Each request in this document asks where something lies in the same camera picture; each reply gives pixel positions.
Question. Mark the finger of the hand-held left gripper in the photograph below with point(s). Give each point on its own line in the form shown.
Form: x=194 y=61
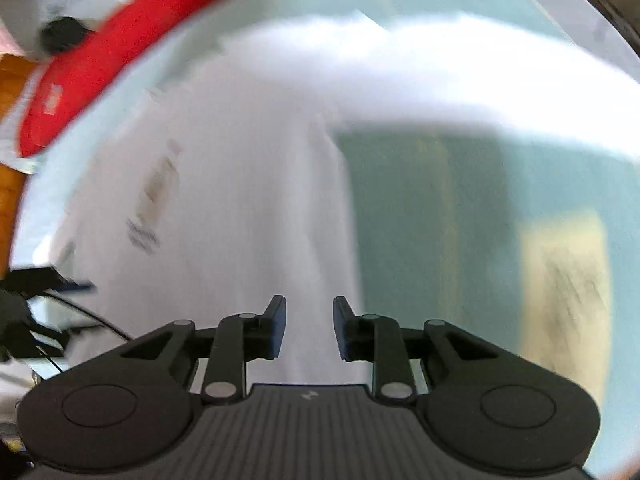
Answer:
x=40 y=280

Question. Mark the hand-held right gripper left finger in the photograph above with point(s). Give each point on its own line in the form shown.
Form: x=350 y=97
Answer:
x=274 y=325

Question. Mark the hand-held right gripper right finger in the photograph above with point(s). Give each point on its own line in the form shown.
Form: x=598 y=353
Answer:
x=345 y=327

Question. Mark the white printed t-shirt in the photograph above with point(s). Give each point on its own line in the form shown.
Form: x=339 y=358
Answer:
x=250 y=160

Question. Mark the wooden headboard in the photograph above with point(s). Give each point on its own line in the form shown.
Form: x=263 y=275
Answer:
x=10 y=210

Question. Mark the red quilt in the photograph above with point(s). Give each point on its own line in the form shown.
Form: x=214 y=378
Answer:
x=100 y=60

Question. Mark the black backpack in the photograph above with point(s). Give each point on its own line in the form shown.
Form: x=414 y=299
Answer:
x=65 y=35

